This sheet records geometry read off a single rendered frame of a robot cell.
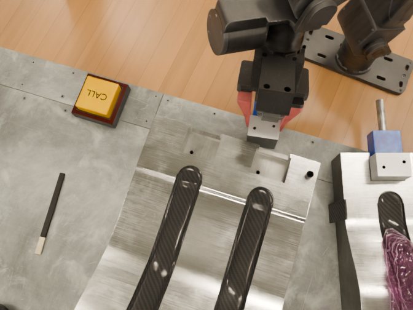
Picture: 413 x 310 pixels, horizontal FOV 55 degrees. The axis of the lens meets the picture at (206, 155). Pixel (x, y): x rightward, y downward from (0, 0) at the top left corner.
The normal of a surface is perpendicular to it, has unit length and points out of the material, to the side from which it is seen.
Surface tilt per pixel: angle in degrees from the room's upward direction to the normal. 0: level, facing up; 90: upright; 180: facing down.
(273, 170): 0
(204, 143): 0
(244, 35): 50
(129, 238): 0
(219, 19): 76
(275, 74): 30
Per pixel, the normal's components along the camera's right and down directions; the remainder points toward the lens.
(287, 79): 0.05, -0.69
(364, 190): -0.05, -0.25
